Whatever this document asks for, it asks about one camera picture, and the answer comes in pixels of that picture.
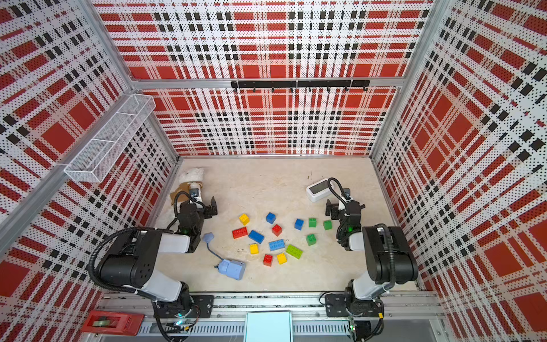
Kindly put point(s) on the blue square lego brick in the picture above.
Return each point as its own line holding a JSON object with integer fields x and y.
{"x": 271, "y": 218}

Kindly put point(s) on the yellow square lego brick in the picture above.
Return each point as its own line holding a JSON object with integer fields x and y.
{"x": 254, "y": 249}

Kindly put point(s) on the red long lego brick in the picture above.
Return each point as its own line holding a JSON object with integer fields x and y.
{"x": 239, "y": 233}

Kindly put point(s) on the light blue charger with cable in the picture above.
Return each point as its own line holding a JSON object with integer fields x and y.
{"x": 230, "y": 268}

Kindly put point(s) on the yellow tall lego brick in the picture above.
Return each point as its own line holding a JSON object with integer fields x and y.
{"x": 244, "y": 219}

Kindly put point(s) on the red tool box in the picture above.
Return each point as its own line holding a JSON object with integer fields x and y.
{"x": 113, "y": 323}

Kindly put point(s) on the light blue tray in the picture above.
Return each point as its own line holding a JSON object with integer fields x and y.
{"x": 268, "y": 326}

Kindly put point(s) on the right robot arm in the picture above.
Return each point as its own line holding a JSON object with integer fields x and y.
{"x": 389, "y": 260}

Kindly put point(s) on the red small lego brick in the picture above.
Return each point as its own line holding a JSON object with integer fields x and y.
{"x": 277, "y": 230}

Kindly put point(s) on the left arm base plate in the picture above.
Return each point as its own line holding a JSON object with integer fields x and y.
{"x": 188, "y": 306}

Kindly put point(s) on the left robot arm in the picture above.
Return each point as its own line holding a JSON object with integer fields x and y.
{"x": 125, "y": 261}

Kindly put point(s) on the light blue long lego brick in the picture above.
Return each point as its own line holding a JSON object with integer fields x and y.
{"x": 276, "y": 245}

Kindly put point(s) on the lime green long lego brick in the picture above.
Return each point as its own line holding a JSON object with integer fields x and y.
{"x": 294, "y": 251}

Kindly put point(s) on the green square lego brick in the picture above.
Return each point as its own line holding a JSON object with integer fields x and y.
{"x": 311, "y": 239}

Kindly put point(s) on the black hook rail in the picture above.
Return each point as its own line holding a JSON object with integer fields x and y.
{"x": 300, "y": 84}

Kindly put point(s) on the yellow small lego brick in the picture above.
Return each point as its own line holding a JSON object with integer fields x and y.
{"x": 281, "y": 258}

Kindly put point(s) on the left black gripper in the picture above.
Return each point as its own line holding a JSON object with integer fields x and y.
{"x": 214, "y": 206}

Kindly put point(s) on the white digital clock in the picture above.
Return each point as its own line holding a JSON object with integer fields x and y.
{"x": 318, "y": 190}

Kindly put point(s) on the white wire mesh basket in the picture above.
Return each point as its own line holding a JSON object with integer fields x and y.
{"x": 99, "y": 155}

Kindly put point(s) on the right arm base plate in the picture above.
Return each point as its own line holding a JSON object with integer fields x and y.
{"x": 344, "y": 305}

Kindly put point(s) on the white teddy bear brown shirt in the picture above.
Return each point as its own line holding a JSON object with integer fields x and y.
{"x": 191, "y": 182}

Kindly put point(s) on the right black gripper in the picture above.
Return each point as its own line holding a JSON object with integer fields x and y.
{"x": 328, "y": 206}

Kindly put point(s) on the red square lego brick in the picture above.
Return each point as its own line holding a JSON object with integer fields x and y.
{"x": 268, "y": 260}

